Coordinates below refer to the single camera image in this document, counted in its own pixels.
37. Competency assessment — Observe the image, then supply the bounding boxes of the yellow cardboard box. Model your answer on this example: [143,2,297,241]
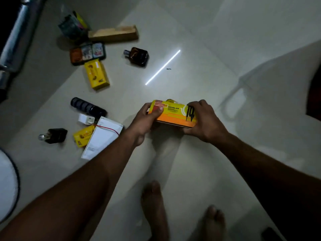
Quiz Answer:
[84,59,110,90]

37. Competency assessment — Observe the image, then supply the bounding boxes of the long brown cardboard box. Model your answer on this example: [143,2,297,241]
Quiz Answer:
[88,25,139,44]

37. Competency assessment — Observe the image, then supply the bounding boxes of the person's right hand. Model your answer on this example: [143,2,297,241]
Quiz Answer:
[183,99,229,144]

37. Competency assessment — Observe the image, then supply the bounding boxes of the dark brown square perfume bottle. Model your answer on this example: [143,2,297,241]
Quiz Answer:
[123,47,149,67]

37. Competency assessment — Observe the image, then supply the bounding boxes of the black perfume bottle silver cap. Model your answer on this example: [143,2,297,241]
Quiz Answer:
[38,128,68,144]

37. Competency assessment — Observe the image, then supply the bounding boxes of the clear bag of colourful items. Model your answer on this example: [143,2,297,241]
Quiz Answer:
[58,10,90,41]

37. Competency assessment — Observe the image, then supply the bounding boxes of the person's left forearm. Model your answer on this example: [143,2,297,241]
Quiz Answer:
[0,128,139,241]

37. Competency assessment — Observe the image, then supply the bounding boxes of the black cylindrical spray can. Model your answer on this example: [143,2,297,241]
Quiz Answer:
[70,97,107,118]

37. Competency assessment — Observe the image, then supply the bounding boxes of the watercolour paint tray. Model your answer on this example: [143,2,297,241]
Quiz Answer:
[69,42,106,66]

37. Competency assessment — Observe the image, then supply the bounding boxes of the person's left foot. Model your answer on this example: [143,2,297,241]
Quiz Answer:
[141,181,170,241]

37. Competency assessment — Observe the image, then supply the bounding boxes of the person's right foot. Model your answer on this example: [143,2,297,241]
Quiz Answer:
[198,205,226,241]

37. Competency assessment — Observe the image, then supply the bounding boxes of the shiny metal pole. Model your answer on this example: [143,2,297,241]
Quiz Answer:
[0,0,45,98]

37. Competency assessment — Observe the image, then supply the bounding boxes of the person's left hand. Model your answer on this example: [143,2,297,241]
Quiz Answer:
[124,103,164,147]

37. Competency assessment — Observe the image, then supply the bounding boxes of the white round object black rim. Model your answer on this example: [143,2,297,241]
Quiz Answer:
[0,148,20,224]

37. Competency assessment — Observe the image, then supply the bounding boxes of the yellow orange geometry tin box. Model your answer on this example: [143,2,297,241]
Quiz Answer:
[148,99,197,128]

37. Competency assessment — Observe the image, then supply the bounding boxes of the person's right forearm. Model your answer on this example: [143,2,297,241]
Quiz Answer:
[210,132,321,241]

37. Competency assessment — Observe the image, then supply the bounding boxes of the white charger adapter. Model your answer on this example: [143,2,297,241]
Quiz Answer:
[78,113,95,125]

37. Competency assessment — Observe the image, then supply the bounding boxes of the person's foot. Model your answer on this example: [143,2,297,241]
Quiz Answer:
[141,181,170,241]
[198,205,226,241]

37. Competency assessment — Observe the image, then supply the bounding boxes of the white flat carton box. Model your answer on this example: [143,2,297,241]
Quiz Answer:
[81,116,124,160]

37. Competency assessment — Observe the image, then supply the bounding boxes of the small yellow packet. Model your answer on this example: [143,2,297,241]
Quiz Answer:
[73,125,96,148]

